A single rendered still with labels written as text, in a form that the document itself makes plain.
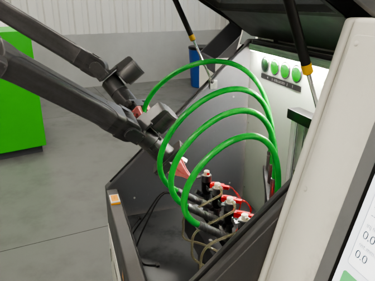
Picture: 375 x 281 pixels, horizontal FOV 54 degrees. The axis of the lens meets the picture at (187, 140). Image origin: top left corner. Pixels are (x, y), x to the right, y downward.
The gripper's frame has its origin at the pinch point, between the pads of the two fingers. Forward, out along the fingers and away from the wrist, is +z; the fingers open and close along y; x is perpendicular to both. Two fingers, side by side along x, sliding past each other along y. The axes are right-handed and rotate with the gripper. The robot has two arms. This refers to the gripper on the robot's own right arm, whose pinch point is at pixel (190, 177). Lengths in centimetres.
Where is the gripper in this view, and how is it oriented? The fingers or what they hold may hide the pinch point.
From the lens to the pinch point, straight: 103.8
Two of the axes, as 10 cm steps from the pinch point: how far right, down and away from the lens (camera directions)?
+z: 7.0, 6.6, 2.8
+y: 7.1, -6.7, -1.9
